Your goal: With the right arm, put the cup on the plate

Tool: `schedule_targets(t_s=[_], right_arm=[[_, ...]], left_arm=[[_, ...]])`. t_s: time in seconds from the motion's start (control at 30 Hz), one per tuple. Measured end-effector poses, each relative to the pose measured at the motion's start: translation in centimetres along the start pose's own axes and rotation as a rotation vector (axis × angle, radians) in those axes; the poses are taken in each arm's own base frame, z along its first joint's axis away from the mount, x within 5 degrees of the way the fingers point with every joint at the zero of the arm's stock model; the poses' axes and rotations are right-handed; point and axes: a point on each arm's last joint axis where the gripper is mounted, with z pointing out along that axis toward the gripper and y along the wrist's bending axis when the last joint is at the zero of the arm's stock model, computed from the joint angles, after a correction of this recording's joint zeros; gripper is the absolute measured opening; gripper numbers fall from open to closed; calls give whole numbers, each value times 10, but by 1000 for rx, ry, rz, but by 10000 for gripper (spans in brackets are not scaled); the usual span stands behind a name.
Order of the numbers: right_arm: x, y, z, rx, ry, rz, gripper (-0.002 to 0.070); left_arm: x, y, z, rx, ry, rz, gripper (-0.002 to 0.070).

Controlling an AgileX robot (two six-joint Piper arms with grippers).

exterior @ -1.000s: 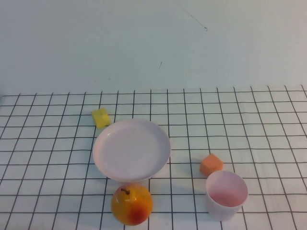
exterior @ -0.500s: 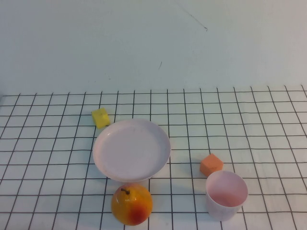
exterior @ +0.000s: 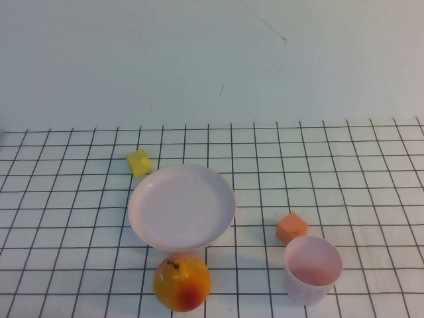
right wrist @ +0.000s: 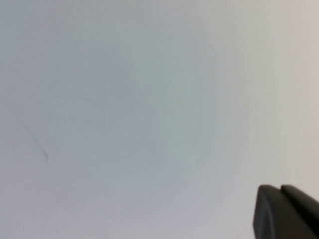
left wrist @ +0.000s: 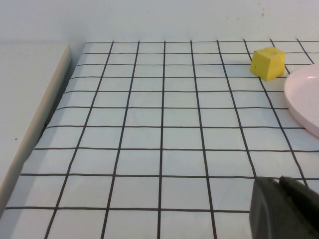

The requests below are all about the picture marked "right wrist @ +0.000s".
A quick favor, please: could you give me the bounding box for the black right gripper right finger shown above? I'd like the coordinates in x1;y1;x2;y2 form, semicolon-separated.
281;184;319;212

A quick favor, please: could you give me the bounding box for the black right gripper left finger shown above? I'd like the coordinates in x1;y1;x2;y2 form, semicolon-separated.
252;184;319;239

